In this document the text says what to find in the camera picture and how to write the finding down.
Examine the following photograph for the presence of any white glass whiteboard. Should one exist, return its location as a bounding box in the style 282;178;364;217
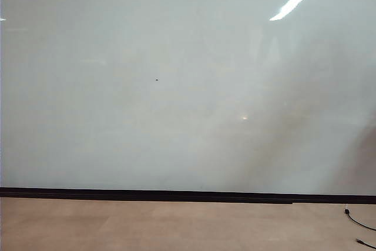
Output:
0;0;376;196

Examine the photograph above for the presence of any black whiteboard bottom rail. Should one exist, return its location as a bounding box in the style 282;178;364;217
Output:
0;186;376;205

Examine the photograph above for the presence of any black cable with plug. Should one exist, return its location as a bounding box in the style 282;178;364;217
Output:
355;237;376;250
343;203;376;232

